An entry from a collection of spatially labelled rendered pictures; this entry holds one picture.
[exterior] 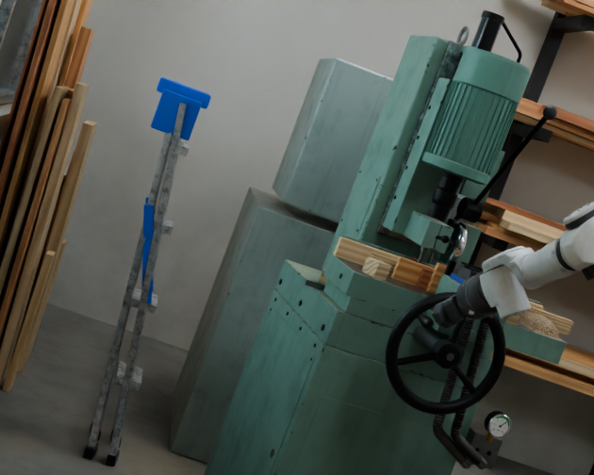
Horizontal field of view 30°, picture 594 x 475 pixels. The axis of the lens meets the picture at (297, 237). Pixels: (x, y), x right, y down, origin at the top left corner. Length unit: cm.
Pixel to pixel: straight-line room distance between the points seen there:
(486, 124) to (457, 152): 10
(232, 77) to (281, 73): 22
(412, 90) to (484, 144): 32
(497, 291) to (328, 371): 60
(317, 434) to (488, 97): 92
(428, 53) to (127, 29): 229
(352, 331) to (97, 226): 259
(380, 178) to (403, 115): 18
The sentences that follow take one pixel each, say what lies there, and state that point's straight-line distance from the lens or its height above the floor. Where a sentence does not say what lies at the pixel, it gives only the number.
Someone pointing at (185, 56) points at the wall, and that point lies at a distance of 507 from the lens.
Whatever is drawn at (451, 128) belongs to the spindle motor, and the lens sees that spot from 281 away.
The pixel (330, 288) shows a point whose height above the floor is 82.
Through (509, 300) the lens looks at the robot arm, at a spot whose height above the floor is 101.
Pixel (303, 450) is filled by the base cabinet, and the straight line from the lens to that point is 277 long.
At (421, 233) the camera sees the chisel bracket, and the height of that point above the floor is 103.
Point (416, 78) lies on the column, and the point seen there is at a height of 140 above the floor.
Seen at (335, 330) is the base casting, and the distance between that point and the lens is 269.
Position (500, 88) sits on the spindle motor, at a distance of 281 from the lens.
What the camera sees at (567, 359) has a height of 61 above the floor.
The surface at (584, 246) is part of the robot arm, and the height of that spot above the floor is 116.
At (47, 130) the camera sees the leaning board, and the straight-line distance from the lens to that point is 372.
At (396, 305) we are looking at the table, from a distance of 272.
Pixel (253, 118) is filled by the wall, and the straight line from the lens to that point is 508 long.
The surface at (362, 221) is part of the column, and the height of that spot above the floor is 99.
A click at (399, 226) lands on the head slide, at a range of 295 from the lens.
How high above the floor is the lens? 121
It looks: 6 degrees down
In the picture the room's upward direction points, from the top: 21 degrees clockwise
